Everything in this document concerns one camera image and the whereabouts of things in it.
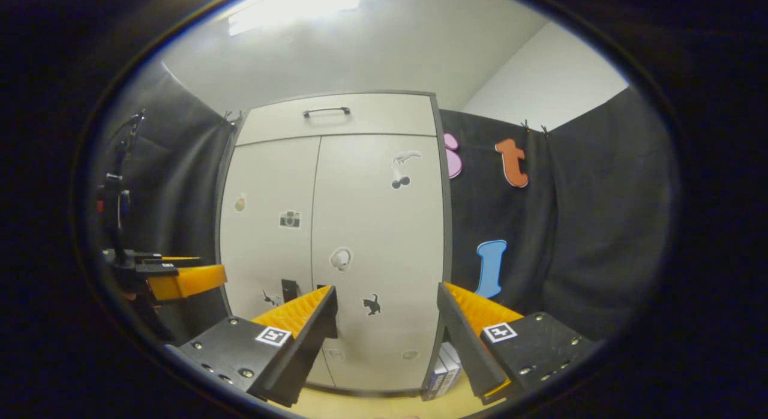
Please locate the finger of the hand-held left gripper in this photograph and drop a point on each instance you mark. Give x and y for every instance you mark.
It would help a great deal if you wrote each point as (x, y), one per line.
(171, 262)
(192, 281)

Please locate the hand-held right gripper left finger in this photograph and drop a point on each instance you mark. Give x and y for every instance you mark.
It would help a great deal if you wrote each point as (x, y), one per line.
(309, 347)

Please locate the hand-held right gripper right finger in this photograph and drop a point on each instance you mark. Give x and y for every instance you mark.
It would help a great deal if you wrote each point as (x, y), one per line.
(465, 353)

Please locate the white cabinet door camera sticker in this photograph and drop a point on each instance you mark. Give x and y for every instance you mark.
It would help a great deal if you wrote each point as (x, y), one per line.
(264, 179)

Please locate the white shoe cabinet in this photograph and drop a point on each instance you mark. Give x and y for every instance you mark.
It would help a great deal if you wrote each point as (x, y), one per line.
(447, 227)

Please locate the white cabinet door cat sticker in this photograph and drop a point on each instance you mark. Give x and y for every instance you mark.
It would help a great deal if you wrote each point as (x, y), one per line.
(378, 227)

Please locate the white cabinet drawer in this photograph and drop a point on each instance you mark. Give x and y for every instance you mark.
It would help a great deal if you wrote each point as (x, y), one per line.
(390, 116)

